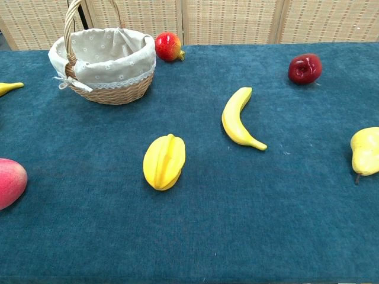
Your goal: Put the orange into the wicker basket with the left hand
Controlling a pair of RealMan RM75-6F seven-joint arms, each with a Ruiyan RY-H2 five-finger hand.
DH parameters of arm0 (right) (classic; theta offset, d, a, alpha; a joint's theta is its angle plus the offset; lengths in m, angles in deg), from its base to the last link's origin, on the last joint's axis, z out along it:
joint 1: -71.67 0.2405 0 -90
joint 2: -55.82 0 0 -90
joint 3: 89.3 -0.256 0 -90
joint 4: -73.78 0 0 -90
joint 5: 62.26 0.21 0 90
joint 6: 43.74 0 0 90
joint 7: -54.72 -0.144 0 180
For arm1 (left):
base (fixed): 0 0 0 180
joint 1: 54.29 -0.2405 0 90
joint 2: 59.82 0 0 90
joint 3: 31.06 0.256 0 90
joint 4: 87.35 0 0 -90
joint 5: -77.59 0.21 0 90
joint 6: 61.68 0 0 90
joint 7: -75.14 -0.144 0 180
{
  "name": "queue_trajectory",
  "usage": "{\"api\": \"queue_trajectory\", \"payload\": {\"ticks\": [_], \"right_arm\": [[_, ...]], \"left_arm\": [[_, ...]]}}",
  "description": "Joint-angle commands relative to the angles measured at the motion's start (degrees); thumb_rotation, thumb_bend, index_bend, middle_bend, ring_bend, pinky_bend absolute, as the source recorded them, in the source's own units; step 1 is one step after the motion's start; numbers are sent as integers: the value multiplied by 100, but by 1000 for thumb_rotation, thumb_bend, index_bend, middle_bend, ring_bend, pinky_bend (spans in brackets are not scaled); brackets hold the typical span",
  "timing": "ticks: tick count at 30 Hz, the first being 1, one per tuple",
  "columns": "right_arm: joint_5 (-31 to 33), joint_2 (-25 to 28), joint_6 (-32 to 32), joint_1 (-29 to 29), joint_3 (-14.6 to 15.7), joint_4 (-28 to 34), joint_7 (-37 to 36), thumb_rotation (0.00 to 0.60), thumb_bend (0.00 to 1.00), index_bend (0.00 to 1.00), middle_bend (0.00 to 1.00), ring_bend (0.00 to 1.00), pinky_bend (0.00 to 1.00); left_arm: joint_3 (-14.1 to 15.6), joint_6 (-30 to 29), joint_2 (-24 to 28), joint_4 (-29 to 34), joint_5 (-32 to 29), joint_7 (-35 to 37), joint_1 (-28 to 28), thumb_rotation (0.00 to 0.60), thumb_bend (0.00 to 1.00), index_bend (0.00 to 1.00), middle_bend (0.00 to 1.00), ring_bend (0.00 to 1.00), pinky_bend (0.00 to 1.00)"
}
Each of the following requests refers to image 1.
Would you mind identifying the large yellow banana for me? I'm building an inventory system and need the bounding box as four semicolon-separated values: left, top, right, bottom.
221;86;268;151

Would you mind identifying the blue table cloth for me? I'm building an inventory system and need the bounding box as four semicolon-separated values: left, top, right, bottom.
0;41;379;284

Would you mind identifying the red pink mango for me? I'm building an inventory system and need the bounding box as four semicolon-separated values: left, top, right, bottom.
0;158;28;211

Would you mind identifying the small yellow banana tip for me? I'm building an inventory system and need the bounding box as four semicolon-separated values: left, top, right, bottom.
0;82;25;98

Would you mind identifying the wicker basket with cloth liner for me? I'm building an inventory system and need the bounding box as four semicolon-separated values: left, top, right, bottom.
47;0;157;105

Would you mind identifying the yellow starfruit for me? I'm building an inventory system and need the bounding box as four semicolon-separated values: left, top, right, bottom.
143;133;187;192

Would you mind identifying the yellow pear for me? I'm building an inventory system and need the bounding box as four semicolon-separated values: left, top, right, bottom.
350;127;379;186

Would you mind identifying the red pomegranate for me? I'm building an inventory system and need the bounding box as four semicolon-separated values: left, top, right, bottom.
155;31;186;63

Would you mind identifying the dark red apple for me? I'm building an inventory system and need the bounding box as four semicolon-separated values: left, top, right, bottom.
287;53;323;86

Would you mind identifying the woven bamboo folding screen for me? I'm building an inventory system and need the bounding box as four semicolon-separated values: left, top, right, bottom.
0;0;379;51

